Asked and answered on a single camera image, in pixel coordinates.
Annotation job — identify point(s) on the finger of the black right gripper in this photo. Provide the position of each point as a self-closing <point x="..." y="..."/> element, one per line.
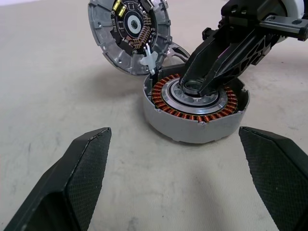
<point x="240" y="57"/>
<point x="207" y="55"/>

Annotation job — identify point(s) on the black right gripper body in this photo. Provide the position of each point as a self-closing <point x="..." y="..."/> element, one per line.
<point x="252" y="12"/>

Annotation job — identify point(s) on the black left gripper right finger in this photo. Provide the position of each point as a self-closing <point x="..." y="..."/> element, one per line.
<point x="281" y="183"/>

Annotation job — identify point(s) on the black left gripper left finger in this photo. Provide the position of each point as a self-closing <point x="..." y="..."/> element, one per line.
<point x="60" y="192"/>

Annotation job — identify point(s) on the silver spoked rotor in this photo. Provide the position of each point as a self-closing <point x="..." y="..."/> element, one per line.
<point x="185" y="53"/>

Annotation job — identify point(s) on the grey motor lid circuit board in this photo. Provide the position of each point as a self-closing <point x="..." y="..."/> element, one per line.
<point x="115" y="50"/>

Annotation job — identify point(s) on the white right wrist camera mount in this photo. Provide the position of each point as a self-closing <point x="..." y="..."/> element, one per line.
<point x="293" y="7"/>

